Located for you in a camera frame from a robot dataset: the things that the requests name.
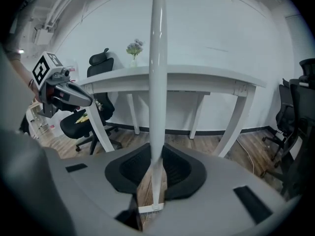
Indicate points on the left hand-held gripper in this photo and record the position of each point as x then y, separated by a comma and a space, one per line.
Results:
43, 70

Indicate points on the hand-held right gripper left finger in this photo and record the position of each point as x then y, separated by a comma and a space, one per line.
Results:
118, 173

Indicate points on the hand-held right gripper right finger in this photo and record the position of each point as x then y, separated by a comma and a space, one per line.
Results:
194, 181

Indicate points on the long white pole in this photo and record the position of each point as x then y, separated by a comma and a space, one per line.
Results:
157, 82

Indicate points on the person's left forearm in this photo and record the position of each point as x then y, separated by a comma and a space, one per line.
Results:
23, 72

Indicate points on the black office chair with headrest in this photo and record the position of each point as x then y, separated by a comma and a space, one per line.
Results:
73, 126

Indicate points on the white desk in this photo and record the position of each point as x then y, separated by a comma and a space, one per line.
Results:
197, 74
30, 109

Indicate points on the vase of flowers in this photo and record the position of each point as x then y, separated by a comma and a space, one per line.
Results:
135, 48

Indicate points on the white ceiling unit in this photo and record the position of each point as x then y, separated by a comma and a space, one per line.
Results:
43, 34

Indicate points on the white ceiling pipe bundle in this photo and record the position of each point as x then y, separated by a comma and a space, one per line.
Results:
57, 8

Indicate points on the person's shirt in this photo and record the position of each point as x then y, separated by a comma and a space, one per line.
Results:
14, 156

